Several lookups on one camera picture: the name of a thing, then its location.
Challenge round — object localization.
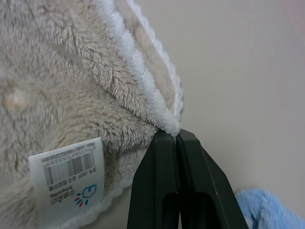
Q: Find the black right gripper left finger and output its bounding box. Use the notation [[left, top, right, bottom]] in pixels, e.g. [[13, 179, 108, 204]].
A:
[[126, 130, 181, 229]]

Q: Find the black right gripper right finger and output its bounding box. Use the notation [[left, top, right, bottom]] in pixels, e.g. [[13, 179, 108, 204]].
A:
[[175, 128, 250, 229]]

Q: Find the beige fluffy towel white trim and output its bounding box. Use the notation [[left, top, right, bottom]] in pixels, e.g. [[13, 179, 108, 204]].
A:
[[0, 0, 185, 229]]

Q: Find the light blue fluffy towel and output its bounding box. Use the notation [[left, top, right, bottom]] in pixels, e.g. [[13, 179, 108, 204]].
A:
[[234, 188, 305, 229]]

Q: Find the white barcode care label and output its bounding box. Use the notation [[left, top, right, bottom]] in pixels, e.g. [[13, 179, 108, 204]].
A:
[[28, 137, 105, 229]]

